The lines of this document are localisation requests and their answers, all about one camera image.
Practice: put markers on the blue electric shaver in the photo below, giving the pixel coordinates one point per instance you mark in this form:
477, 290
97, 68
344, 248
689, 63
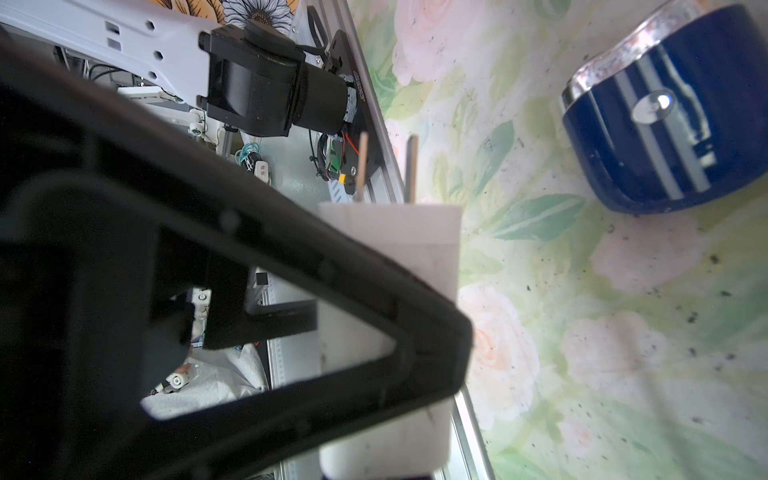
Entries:
675, 114

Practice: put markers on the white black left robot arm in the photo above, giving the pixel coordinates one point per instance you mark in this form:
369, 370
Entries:
252, 77

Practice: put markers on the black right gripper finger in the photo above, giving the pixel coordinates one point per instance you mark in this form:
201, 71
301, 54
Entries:
110, 219

